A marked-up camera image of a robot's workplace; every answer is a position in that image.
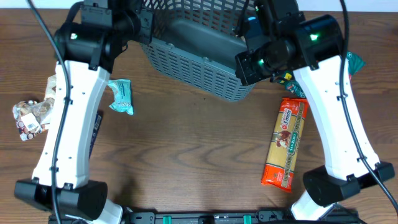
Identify grey plastic mesh basket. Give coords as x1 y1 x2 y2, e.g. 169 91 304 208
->
141 0 256 101

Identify orange San Remo spaghetti pack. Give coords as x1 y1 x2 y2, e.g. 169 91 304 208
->
261 98 309 192

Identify green Nescafe coffee bag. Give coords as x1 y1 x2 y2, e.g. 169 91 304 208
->
275 51 366 99

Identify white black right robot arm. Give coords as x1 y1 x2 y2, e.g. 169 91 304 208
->
234 1 395 223

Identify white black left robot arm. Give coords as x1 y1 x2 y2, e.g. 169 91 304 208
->
14 1 154 223

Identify teal wet wipes pack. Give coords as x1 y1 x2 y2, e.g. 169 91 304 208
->
108 79 134 115

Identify blue Kleenex tissue multipack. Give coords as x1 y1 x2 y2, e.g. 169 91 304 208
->
89 110 103 157

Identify beige brown snack pouch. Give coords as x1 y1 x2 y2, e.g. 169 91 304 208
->
12 75 57 141

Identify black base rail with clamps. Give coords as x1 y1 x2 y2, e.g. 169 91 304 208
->
48 205 368 224

